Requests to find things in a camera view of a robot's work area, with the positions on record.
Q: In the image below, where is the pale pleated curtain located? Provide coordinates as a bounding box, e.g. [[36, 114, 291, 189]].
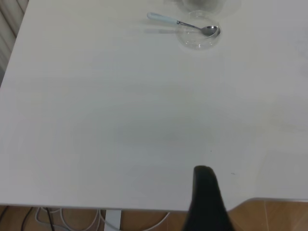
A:
[[0, 0, 29, 85]]

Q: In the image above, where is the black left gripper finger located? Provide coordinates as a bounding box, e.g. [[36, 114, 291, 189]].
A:
[[182, 165, 239, 231]]

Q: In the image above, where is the black floor cable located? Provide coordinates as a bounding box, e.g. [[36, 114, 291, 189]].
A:
[[45, 206, 55, 231], [21, 206, 34, 231]]

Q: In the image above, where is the white table leg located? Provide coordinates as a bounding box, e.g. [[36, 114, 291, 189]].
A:
[[104, 209, 121, 231]]

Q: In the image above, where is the metal spoon pale blue handle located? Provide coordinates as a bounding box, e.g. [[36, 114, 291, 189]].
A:
[[147, 12, 221, 37]]

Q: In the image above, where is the clear glass cup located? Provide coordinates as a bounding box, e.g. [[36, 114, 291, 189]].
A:
[[163, 0, 241, 19]]

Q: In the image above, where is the small clear glass dish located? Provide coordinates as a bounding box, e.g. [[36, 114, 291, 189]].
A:
[[177, 11, 222, 51]]

